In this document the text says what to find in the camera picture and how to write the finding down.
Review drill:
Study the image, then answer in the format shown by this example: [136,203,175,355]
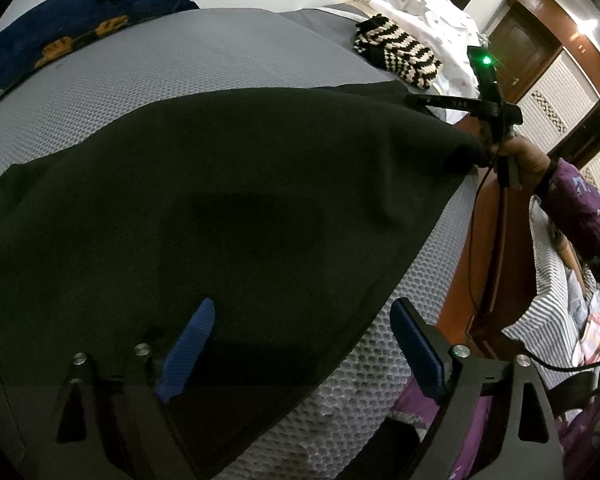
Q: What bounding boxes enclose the grey textured mattress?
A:
[0,9,476,479]

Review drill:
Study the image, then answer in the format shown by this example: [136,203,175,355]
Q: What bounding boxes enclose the striped grey white cloth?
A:
[502,196,582,368]

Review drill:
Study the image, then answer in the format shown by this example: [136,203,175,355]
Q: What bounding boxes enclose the black pants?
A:
[0,84,484,479]

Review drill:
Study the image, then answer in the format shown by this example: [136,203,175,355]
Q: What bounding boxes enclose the white dotted cloth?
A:
[358,0,484,99]

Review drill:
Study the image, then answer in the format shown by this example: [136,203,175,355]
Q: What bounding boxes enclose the black white striped knit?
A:
[353,14,442,90]

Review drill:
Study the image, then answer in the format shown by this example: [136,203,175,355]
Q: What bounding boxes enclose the person right hand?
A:
[489,136,552,191]

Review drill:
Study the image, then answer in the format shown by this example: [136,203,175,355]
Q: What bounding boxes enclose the white wardrobe doors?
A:
[516,50,600,188]

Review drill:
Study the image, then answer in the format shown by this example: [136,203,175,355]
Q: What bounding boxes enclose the brown wooden bed frame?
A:
[437,174,536,361]

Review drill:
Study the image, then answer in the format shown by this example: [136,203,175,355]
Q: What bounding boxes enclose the black cable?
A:
[466,164,600,374]

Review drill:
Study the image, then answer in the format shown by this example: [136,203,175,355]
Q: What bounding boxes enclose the brown wooden door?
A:
[489,3,562,103]

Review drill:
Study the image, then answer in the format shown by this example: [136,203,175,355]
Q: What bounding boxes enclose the blue patterned pillow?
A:
[0,0,198,99]

